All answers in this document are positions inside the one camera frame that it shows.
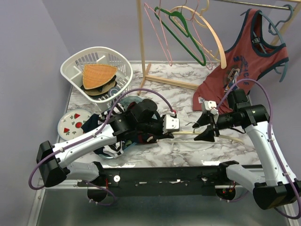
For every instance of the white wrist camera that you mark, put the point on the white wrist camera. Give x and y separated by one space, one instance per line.
209 107
170 124

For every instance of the pink wire hanger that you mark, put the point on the pink wire hanger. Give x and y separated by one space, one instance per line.
161 38
210 66

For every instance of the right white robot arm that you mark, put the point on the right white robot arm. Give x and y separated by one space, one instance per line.
279 185

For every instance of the white tank top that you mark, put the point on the white tank top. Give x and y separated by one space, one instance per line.
187 122

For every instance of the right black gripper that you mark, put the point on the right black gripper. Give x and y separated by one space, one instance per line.
207 135

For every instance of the dark hats in basket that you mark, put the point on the dark hats in basket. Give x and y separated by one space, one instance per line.
102 89

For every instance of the pile of dark clothes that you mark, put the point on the pile of dark clothes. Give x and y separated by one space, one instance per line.
97 120

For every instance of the wooden clothes rack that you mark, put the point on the wooden clothes rack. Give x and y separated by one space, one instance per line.
183 25

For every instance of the white plastic laundry basket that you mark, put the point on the white plastic laundry basket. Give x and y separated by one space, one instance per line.
73 67

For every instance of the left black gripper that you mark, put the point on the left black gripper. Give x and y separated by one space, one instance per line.
160 136

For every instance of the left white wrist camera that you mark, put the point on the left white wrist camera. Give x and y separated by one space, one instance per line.
170 124

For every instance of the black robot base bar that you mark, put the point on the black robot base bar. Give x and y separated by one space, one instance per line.
164 181

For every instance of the tan wooden hanger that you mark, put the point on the tan wooden hanger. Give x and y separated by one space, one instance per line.
220 55

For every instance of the cream wooden hanger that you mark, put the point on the cream wooden hanger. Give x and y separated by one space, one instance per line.
194 133

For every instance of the watermelon pattern plate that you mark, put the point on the watermelon pattern plate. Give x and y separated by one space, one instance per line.
69 126

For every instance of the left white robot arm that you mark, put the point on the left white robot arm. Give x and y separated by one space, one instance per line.
57 162

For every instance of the red graphic tank top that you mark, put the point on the red graphic tank top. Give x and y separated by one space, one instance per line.
248 60

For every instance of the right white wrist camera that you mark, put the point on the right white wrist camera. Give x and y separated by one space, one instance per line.
209 107

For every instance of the clear blue plastic bin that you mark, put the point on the clear blue plastic bin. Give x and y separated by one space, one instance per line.
127 101

